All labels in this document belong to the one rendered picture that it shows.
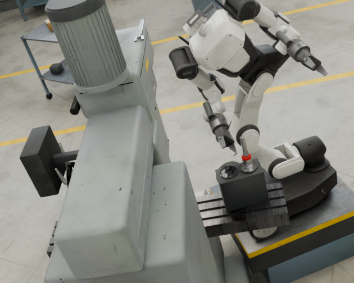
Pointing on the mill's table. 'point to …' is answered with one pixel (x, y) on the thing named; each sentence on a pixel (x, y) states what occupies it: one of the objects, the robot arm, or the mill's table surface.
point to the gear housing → (151, 97)
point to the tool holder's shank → (244, 146)
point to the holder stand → (242, 185)
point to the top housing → (142, 71)
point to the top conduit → (75, 106)
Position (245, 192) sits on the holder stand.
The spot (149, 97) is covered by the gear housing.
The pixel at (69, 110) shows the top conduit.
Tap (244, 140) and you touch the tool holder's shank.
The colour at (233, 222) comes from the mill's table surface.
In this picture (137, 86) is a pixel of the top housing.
